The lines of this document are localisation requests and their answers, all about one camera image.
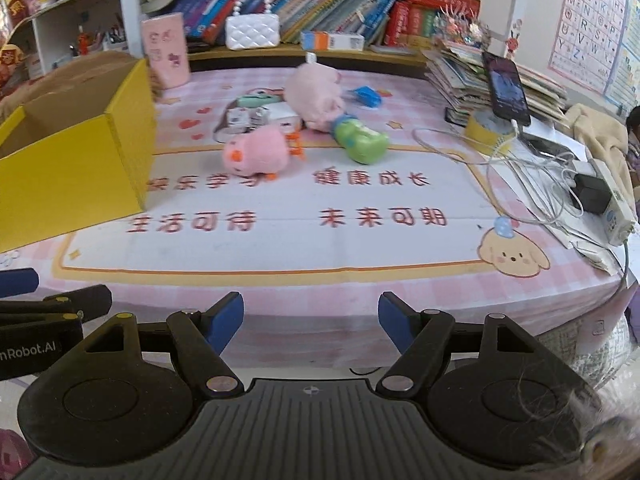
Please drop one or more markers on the row of books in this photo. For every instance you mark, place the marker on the row of books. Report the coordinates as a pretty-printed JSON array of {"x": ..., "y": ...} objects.
[{"x": 386, "y": 23}]

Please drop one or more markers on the yellow tape roll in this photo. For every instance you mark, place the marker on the yellow tape roll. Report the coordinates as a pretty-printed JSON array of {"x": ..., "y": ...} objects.
[{"x": 487, "y": 132}]

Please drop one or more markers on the orange white medicine box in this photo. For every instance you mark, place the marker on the orange white medicine box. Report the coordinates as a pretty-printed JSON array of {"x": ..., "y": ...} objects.
[{"x": 331, "y": 41}]

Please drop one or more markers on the yellow cardboard box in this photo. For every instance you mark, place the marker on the yellow cardboard box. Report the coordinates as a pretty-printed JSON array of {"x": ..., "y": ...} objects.
[{"x": 77, "y": 157}]

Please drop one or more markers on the large pink plush toy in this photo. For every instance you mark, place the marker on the large pink plush toy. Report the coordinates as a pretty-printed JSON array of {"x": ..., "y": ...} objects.
[{"x": 315, "y": 94}]

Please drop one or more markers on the red gold snack bag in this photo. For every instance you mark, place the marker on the red gold snack bag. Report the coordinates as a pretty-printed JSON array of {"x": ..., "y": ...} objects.
[{"x": 13, "y": 12}]

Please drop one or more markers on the white power strip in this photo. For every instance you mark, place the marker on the white power strip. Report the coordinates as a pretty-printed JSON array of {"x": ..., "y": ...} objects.
[{"x": 618, "y": 219}]

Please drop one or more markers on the white quilted pearl handbag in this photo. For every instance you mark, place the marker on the white quilted pearl handbag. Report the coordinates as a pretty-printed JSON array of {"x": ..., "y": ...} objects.
[{"x": 252, "y": 31}]

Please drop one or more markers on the mint green stapler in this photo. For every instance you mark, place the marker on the mint green stapler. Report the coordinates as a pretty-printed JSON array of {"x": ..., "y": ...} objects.
[{"x": 258, "y": 99}]

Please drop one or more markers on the black charger plug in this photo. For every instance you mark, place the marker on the black charger plug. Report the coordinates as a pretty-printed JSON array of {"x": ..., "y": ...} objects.
[{"x": 592, "y": 194}]

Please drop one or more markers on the stack of booklets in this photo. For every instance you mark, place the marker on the stack of booklets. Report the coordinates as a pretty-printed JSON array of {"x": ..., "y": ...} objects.
[{"x": 458, "y": 74}]

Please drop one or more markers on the pink cartoon cup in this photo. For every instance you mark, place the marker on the pink cartoon cup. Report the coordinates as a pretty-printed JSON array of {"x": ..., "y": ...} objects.
[{"x": 165, "y": 47}]

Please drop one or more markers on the black smartphone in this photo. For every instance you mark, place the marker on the black smartphone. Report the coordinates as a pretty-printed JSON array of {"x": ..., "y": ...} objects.
[{"x": 508, "y": 99}]

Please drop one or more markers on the small pink chick plush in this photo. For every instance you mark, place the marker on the small pink chick plush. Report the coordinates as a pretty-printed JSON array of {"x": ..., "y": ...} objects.
[{"x": 265, "y": 150}]

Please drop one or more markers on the blue small box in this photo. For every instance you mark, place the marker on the blue small box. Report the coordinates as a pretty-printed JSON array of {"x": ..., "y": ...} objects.
[{"x": 366, "y": 96}]

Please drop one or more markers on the green toy bottle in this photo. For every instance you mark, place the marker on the green toy bottle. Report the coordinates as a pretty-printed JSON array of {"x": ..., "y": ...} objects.
[{"x": 361, "y": 143}]

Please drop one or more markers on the orange fluffy cat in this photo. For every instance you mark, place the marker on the orange fluffy cat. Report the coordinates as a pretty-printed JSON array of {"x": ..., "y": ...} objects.
[{"x": 65, "y": 82}]

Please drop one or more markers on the alphabet wall poster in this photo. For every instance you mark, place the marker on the alphabet wall poster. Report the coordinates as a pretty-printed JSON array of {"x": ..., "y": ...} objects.
[{"x": 597, "y": 47}]

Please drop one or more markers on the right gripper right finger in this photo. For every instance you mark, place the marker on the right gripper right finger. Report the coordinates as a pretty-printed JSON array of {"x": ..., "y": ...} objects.
[{"x": 421, "y": 338}]

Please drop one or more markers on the wooden bookshelf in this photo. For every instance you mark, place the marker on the wooden bookshelf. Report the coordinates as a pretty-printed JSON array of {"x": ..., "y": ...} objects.
[{"x": 401, "y": 61}]

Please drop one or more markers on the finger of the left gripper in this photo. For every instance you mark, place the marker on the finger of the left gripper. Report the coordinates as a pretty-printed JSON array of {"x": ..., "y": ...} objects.
[
  {"x": 18, "y": 282},
  {"x": 88, "y": 303}
]

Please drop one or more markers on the white side shelf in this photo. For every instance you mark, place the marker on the white side shelf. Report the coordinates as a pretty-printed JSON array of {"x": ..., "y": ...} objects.
[{"x": 49, "y": 37}]

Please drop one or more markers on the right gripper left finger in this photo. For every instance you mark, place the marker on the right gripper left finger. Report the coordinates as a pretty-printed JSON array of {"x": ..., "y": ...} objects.
[{"x": 200, "y": 338}]

